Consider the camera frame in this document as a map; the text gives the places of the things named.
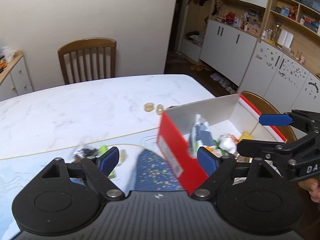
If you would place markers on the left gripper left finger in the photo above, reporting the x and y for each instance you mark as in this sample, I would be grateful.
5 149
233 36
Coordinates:
94 172

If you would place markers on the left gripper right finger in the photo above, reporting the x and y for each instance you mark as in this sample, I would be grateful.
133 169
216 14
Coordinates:
218 170

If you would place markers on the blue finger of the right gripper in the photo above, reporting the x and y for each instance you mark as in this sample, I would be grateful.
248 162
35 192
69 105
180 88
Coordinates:
258 148
275 120

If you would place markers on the clear bag with black items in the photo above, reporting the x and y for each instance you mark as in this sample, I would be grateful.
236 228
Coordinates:
200 136

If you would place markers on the bag of white beads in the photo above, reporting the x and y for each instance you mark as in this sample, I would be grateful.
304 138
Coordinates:
228 143

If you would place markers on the person's right hand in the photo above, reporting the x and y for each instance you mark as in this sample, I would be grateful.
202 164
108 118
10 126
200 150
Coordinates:
312 186

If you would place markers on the yellow cardboard box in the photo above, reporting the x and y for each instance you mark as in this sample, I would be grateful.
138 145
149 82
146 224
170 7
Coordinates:
245 136

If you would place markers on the bag of dark beads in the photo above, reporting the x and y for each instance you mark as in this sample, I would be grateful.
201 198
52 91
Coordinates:
83 151

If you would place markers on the green cylinder tube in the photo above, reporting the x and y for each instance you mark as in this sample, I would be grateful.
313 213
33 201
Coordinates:
108 161

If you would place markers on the red and white cardboard box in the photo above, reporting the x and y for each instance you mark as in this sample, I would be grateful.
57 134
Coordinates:
232 114

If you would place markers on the brown wooden chair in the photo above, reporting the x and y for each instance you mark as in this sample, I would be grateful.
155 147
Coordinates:
88 59

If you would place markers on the white sideboard cabinet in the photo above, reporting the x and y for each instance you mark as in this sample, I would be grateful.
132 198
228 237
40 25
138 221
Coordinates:
15 80

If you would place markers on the white wall cabinet unit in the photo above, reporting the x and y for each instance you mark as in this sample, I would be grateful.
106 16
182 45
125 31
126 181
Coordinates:
268 47

